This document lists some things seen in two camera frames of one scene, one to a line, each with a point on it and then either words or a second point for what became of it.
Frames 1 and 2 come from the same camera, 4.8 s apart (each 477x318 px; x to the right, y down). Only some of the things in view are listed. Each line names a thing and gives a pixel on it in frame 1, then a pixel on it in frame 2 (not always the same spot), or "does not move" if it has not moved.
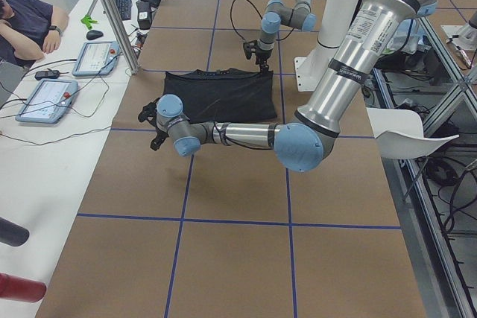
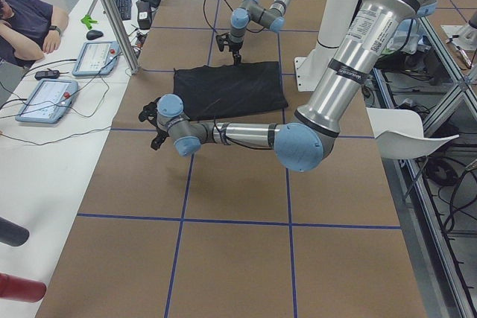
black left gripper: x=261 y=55 to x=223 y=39
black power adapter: x=50 y=74 does not move
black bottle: x=12 y=234 does not move
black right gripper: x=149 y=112 does not move
